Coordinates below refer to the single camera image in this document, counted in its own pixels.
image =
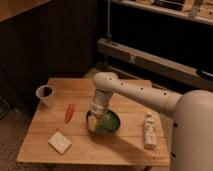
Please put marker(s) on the wooden low table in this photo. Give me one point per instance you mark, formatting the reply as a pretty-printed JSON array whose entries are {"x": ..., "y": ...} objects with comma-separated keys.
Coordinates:
[{"x": 124, "y": 147}]

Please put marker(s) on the beige rectangular sponge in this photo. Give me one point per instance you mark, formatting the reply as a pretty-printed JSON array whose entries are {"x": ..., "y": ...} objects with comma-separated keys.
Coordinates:
[{"x": 59, "y": 142}]

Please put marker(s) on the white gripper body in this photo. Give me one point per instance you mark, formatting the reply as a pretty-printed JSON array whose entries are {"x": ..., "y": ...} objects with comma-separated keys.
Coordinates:
[{"x": 99, "y": 104}]

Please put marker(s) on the metal vertical pole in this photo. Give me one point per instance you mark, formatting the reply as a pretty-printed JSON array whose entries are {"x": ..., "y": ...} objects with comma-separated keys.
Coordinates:
[{"x": 109, "y": 20}]

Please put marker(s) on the white paper cup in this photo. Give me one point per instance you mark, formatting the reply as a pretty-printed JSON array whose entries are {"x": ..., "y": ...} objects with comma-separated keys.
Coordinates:
[{"x": 46, "y": 94}]

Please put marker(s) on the white bottle with label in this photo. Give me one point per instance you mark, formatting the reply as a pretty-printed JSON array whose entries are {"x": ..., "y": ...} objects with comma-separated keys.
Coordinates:
[{"x": 150, "y": 140}]

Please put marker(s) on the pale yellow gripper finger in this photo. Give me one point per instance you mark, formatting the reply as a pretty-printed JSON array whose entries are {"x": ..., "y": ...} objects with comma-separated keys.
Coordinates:
[{"x": 92, "y": 123}]

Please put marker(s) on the orange carrot toy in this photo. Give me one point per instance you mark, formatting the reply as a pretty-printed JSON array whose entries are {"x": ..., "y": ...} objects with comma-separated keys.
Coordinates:
[{"x": 69, "y": 113}]

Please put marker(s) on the wooden shelf beam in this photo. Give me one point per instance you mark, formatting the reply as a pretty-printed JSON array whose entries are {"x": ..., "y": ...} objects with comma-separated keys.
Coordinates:
[{"x": 164, "y": 67}]

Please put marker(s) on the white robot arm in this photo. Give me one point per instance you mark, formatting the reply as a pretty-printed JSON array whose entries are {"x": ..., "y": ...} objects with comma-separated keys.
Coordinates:
[{"x": 192, "y": 113}]

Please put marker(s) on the green ceramic bowl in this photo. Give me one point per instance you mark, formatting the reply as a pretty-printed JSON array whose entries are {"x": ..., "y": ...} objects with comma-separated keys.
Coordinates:
[{"x": 107, "y": 124}]

